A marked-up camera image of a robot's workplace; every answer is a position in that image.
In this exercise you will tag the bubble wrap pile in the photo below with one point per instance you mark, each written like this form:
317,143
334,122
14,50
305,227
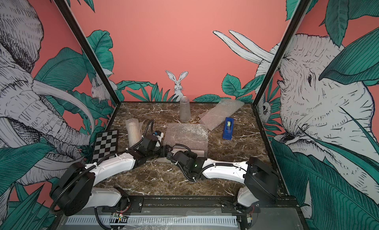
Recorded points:
194,136

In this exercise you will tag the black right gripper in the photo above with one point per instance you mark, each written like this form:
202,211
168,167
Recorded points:
193,157

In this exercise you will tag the clear textured glass vase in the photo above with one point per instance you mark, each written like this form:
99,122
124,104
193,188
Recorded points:
185,115

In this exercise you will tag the black white checkerboard card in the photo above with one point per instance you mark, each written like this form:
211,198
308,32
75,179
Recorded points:
105,144

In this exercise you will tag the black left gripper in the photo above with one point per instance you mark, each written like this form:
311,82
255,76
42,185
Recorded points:
165,153

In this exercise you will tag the blue tape dispenser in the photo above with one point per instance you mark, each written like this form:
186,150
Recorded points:
228,128

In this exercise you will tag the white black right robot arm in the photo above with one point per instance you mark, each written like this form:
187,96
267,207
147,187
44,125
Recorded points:
260,180

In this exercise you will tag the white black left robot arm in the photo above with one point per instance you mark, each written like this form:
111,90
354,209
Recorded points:
77,190

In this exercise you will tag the white slotted cable duct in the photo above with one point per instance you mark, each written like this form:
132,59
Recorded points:
139,220

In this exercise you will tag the black front mounting rail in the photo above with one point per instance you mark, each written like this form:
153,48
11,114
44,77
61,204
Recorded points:
227,204

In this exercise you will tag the bubble wrap sheet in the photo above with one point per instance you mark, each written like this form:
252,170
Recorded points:
134,131
217,115

